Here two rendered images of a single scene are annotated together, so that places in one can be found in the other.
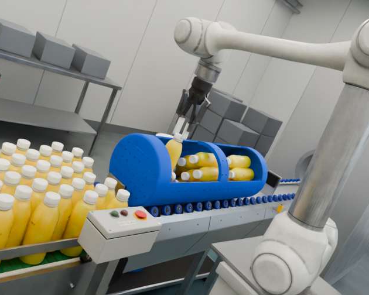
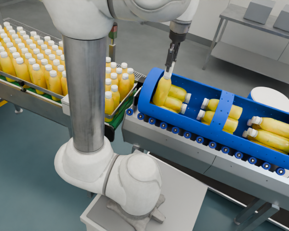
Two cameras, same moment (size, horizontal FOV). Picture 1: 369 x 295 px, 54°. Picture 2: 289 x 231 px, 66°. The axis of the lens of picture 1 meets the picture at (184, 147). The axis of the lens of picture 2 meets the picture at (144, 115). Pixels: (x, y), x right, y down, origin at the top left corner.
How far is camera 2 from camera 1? 1.31 m
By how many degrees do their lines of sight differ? 65
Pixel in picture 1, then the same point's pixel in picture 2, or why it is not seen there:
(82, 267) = not seen: hidden behind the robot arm
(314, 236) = (69, 149)
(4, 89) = (260, 46)
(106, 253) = (65, 110)
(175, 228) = (172, 142)
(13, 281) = (58, 107)
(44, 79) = not seen: outside the picture
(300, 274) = (57, 165)
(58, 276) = not seen: hidden behind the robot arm
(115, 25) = not seen: outside the picture
